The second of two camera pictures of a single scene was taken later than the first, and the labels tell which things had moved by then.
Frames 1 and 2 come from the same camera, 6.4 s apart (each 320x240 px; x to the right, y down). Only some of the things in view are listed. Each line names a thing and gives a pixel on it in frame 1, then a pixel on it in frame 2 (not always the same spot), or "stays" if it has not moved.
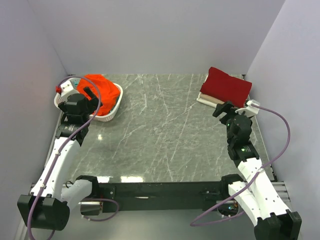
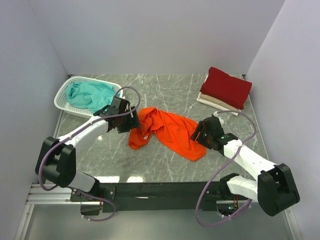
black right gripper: x=224 y=107 -> x=196 y=132
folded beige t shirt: x=210 y=98 stays
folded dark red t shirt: x=219 y=85 stays
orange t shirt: x=98 y=87 -> x=174 y=132
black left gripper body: x=87 y=114 -> x=127 y=122
